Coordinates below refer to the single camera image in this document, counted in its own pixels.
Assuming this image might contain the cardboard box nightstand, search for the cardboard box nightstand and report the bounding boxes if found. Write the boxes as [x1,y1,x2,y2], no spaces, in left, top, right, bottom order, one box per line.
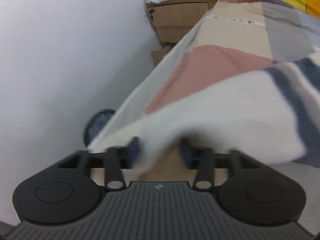
[146,0,217,65]

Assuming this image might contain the patchwork plaid bed cover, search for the patchwork plaid bed cover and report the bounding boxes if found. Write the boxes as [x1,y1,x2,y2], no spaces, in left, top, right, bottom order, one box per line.
[88,0,320,185]

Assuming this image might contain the cream and blue fleece sweater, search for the cream and blue fleece sweater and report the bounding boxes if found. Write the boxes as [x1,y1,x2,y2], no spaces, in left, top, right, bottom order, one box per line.
[91,53,319,173]

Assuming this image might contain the dark round floor object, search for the dark round floor object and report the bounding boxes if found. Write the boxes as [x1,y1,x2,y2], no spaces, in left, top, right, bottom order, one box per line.
[82,109,116,147]

